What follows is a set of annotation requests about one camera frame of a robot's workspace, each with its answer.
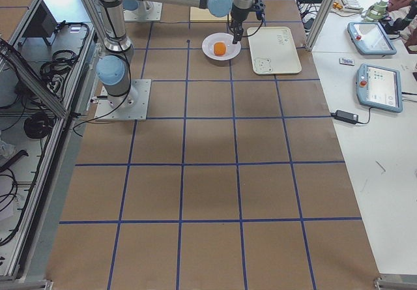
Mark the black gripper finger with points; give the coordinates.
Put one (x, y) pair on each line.
(237, 34)

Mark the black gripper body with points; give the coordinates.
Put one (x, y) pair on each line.
(237, 16)

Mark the white round plate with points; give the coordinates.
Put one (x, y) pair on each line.
(232, 49)

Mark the orange fruit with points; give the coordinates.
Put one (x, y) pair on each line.
(219, 48)

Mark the cream bear tray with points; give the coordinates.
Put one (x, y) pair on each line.
(273, 51)

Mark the bamboo cutting board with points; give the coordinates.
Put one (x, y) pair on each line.
(204, 16)

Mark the small printed card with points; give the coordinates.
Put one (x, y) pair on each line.
(346, 61)

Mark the far teach pendant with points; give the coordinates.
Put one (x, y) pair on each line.
(369, 38)

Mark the teach pendant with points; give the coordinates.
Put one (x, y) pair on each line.
(369, 38)
(379, 87)

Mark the black power adapter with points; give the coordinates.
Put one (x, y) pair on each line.
(345, 116)

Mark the near teach pendant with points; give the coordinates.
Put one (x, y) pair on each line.
(379, 87)

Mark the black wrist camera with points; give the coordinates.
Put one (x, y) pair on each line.
(258, 8)

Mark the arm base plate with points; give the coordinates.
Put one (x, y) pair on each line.
(153, 16)
(134, 107)

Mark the aluminium frame post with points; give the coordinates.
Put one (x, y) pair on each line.
(318, 24)

